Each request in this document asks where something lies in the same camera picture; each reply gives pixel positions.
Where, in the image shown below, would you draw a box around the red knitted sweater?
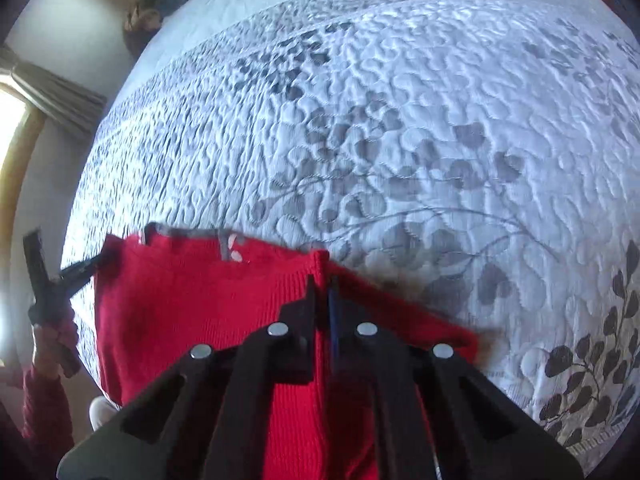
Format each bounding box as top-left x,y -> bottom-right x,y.
92,227 -> 482,480

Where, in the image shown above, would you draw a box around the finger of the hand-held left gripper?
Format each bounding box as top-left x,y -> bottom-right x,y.
22,229 -> 47,286
58,253 -> 109,287

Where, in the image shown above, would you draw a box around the window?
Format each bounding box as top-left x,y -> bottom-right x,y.
0,80 -> 47,213

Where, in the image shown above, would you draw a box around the person's left hand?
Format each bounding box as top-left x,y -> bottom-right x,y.
31,309 -> 80,380

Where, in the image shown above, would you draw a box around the beige curtain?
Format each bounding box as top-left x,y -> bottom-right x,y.
0,44 -> 109,137

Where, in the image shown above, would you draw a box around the grey leaf-print quilt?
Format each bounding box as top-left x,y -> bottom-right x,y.
59,0 -> 640,467

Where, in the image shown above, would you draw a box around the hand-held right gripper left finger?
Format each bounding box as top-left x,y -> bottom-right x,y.
56,274 -> 322,480

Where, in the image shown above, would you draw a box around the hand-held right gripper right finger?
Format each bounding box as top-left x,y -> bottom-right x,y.
327,276 -> 587,480

